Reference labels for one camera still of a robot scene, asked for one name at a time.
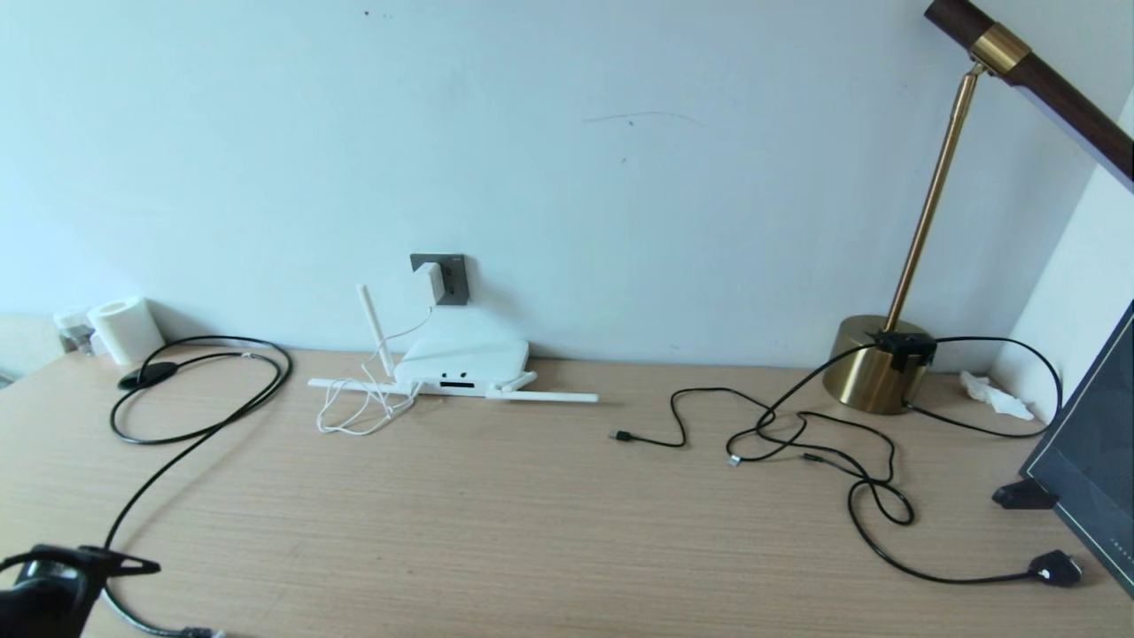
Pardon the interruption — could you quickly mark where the black ethernet cable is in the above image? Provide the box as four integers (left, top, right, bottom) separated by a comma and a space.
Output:
100, 336, 295, 638

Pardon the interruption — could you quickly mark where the white wifi router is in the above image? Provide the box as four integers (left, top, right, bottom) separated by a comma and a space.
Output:
309, 284, 601, 405

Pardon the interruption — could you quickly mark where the small clear jar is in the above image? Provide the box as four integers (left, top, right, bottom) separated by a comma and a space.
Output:
56, 310, 98, 357

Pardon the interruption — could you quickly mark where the white toilet paper roll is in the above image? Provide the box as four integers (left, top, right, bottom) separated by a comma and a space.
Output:
89, 299, 167, 367

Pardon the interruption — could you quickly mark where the brass desk lamp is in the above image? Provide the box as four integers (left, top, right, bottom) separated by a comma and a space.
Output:
821, 0, 1134, 416

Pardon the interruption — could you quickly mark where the small black inline box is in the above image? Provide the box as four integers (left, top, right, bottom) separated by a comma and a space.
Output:
873, 330, 937, 371

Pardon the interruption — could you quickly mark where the crumpled white tissue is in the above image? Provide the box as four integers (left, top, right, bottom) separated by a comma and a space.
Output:
959, 370, 1035, 421

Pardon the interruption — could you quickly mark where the dark monitor with stand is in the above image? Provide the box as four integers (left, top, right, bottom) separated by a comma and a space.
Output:
1019, 297, 1134, 599

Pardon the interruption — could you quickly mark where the grey wall socket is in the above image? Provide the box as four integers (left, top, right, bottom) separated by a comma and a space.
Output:
410, 254, 470, 307

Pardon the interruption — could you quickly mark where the black USB cable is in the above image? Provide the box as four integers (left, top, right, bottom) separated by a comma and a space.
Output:
610, 387, 896, 484

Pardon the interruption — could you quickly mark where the black silver-tipped cable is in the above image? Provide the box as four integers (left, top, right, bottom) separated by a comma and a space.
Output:
726, 341, 887, 466

